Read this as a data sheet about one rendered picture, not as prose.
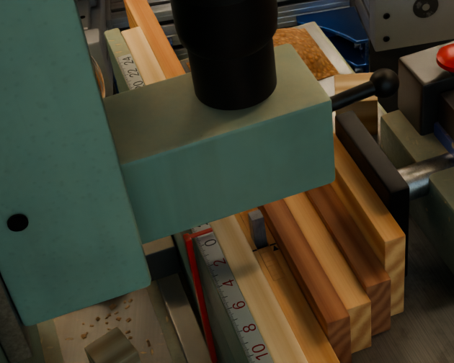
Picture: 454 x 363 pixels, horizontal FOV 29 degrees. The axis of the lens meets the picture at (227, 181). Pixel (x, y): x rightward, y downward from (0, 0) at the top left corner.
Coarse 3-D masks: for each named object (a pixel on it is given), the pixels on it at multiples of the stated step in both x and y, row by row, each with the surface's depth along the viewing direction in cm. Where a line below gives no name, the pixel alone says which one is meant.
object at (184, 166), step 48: (288, 48) 58; (144, 96) 56; (192, 96) 55; (288, 96) 54; (144, 144) 52; (192, 144) 52; (240, 144) 53; (288, 144) 54; (144, 192) 53; (192, 192) 54; (240, 192) 56; (288, 192) 57; (144, 240) 56
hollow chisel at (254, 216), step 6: (258, 210) 62; (252, 216) 62; (258, 216) 62; (252, 222) 62; (258, 222) 62; (252, 228) 62; (258, 228) 62; (264, 228) 62; (252, 234) 63; (258, 234) 62; (264, 234) 63; (258, 240) 63; (264, 240) 63; (258, 246) 63; (264, 246) 63
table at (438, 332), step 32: (320, 32) 88; (416, 224) 68; (416, 256) 66; (416, 288) 64; (448, 288) 63; (416, 320) 62; (448, 320) 61; (224, 352) 66; (384, 352) 60; (416, 352) 60; (448, 352) 59
